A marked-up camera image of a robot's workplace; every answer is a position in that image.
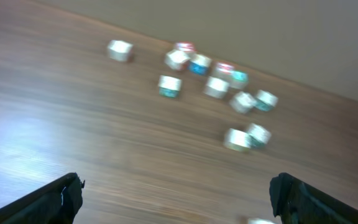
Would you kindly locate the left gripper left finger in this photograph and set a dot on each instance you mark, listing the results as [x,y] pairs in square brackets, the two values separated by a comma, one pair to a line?
[54,203]

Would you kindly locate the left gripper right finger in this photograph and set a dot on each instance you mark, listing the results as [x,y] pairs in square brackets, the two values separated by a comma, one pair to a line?
[297,202]

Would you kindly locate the green edged block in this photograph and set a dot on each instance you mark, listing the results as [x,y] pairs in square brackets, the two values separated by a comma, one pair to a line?
[169,86]
[258,221]

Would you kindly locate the blue edged wooden block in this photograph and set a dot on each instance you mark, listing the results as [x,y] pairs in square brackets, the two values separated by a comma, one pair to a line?
[242,102]

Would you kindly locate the green Z letter block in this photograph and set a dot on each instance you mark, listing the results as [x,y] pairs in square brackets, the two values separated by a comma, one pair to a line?
[258,135]

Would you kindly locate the green V letter block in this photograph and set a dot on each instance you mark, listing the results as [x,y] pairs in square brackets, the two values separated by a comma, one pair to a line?
[265,101]

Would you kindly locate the green A letter block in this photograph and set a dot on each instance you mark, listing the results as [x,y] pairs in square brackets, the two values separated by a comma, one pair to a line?
[239,80]

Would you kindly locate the plain wooden centre block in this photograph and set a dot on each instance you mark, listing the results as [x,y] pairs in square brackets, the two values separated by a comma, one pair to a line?
[216,87]

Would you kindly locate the red number nine block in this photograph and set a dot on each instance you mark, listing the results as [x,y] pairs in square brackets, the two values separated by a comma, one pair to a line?
[223,71]

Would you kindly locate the plain block far left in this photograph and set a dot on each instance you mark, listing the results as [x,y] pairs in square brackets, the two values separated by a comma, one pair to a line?
[120,50]

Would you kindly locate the blue X letter block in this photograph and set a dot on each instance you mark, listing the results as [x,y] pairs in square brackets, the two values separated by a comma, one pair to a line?
[199,64]

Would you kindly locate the red edged wooden block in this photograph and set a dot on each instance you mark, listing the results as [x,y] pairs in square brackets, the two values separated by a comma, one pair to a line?
[176,60]

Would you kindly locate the red letter block top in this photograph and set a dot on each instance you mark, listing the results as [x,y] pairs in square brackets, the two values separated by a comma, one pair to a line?
[186,47]

